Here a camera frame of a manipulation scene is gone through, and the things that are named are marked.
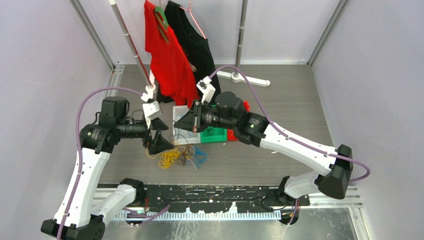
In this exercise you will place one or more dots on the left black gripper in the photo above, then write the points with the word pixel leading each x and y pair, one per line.
pixel 158 143

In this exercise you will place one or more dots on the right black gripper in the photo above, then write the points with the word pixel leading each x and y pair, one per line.
pixel 192 120

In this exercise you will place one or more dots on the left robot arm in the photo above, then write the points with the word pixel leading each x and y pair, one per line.
pixel 77 217

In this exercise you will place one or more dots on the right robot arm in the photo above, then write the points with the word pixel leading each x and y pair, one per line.
pixel 331 171

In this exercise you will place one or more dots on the white plastic bin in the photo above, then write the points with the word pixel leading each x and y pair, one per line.
pixel 182 137

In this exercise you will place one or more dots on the green plastic bin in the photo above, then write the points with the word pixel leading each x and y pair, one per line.
pixel 213 134

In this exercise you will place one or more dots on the red t-shirt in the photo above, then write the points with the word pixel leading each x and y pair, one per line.
pixel 169 64

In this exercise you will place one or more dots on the left rack pole with base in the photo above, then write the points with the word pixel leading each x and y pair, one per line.
pixel 150 87

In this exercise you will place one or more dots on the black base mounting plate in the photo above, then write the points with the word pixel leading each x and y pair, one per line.
pixel 211 198

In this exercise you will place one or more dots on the black t-shirt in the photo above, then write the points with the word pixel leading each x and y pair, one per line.
pixel 193 44

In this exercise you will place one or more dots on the green clothes hanger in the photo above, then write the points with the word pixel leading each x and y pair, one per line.
pixel 161 22

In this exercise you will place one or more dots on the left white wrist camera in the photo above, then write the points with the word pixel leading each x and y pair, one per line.
pixel 151 109

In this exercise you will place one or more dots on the white slotted cable duct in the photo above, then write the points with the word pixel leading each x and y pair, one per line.
pixel 231 215

